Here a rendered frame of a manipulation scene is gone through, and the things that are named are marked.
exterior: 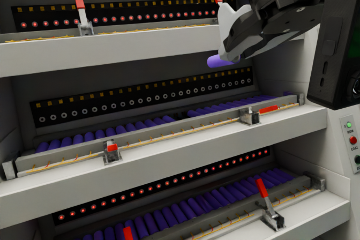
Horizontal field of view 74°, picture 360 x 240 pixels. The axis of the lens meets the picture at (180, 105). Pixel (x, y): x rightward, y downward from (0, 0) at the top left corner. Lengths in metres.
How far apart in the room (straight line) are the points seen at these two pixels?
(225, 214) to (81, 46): 0.41
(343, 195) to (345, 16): 0.49
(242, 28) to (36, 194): 0.33
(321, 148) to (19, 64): 0.60
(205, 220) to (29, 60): 0.41
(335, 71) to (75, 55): 0.34
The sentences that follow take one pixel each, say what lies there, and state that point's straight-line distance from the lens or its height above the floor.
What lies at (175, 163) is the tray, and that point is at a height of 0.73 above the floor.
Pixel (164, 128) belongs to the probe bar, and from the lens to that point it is 0.44.
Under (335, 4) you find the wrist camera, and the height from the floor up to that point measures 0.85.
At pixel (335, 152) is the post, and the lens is 0.62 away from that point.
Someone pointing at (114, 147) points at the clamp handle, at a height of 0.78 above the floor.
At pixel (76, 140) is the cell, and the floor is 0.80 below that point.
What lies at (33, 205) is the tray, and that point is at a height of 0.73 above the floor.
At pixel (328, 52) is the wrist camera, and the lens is 0.21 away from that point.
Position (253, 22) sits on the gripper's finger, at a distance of 0.23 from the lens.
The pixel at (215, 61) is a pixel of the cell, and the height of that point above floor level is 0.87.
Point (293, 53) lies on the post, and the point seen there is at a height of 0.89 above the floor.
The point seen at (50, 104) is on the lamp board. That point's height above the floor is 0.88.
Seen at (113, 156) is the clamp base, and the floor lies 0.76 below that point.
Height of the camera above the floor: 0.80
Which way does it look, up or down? 3 degrees up
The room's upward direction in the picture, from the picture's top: 13 degrees counter-clockwise
